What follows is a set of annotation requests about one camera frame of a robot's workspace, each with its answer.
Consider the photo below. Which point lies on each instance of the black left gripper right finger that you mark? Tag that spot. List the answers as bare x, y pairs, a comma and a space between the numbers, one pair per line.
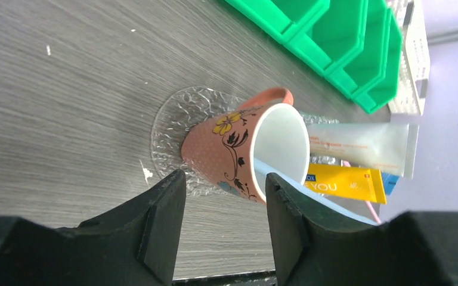
316, 245

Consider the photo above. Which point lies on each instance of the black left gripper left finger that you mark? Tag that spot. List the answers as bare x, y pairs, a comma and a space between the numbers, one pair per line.
135, 243

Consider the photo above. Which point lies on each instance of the yellow toothpaste tube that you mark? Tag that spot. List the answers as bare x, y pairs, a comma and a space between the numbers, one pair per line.
348, 182

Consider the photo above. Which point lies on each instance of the white toothpaste tube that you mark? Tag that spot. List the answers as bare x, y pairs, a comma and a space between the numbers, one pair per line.
389, 147

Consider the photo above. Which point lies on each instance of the clear oval acrylic tray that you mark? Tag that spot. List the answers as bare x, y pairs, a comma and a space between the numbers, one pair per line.
181, 112

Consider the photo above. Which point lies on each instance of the brown steel cup with handle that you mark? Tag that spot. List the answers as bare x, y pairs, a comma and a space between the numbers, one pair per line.
236, 150

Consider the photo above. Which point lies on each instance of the blue toothpaste tube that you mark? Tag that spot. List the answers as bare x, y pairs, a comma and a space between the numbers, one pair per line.
389, 182

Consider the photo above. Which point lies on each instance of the clear acrylic toothbrush holder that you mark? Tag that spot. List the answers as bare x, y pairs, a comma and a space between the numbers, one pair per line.
311, 119

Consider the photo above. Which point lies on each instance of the white perforated plastic basket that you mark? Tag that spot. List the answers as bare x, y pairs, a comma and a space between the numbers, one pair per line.
415, 61

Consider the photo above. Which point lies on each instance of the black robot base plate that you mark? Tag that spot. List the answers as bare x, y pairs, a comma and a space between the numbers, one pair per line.
247, 278

